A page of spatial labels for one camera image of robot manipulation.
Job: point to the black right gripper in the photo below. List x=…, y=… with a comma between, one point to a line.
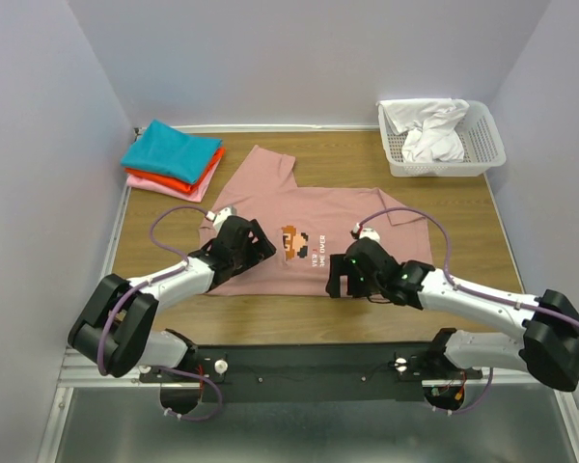
x=346, y=272

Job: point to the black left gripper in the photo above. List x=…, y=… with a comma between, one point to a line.
x=250, y=239

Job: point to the dusty pink t-shirt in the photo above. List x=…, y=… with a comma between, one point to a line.
x=308, y=225

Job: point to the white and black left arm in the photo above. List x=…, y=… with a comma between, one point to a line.
x=114, y=329

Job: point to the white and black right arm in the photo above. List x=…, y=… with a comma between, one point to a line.
x=534, y=334

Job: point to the folded orange t-shirt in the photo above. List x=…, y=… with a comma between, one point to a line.
x=207, y=169

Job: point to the folded light pink t-shirt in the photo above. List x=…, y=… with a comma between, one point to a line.
x=195, y=197

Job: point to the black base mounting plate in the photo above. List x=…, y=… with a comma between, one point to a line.
x=322, y=372

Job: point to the folded teal t-shirt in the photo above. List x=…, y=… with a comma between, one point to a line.
x=166, y=151

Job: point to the white crumpled t-shirt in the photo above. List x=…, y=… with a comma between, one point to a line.
x=428, y=125

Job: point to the white perforated plastic basket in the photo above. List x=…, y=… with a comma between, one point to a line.
x=479, y=136

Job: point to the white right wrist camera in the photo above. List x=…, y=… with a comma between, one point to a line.
x=362, y=231

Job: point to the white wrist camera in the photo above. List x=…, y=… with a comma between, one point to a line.
x=362, y=231
x=219, y=217

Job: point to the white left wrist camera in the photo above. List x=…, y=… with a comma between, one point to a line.
x=219, y=217

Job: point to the aluminium left side rail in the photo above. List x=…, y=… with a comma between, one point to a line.
x=114, y=238

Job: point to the aluminium extrusion rail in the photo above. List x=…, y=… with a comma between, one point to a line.
x=79, y=372

